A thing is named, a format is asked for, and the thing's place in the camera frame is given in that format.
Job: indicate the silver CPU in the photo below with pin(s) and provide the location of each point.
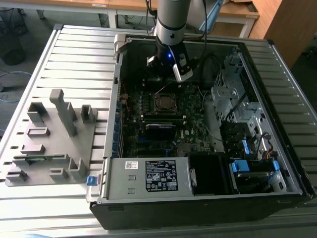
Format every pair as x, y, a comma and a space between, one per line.
167, 102

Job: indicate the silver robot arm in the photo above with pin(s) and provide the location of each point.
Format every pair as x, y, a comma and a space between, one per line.
171, 22

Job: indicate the CPU socket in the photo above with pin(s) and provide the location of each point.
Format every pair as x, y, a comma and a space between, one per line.
156, 111

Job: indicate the beige case latch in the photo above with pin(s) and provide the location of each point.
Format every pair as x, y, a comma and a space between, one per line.
119, 42

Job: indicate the metal drive cage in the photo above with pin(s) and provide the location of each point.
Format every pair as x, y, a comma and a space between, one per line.
221, 93

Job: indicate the green motherboard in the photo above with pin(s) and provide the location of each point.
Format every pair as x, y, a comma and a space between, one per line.
195, 119

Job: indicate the black graphics card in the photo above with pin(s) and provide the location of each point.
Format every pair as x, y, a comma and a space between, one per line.
161, 132

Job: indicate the silver chipset heat sink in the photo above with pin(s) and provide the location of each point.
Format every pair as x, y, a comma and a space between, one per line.
184, 150

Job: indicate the blue drive latch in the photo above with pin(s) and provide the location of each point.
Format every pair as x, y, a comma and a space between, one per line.
245, 146

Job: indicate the wooden cabinet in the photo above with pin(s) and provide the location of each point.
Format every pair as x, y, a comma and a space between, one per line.
284, 24

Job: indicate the grey power supply unit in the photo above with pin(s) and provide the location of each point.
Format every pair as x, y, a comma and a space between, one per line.
119, 178

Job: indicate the blue disk carrier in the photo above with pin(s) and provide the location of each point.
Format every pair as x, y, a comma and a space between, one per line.
239, 166

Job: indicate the grey parts rack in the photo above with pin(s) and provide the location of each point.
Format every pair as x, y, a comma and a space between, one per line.
62, 148

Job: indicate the blue case latch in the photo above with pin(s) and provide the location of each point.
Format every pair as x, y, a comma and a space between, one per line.
91, 181

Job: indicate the black waste bin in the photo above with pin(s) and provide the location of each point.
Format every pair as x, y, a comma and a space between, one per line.
13, 53

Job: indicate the black hard disk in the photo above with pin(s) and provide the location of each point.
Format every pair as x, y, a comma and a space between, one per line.
252, 184

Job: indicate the black PC case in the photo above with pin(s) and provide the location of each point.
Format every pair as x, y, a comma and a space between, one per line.
198, 213

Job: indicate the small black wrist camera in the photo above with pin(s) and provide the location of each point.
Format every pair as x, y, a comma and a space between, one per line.
152, 62

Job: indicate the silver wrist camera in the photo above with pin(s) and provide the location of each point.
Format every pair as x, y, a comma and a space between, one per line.
182, 75

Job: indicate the wooden desk white frame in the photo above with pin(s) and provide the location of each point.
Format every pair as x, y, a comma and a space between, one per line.
237, 13
74, 2

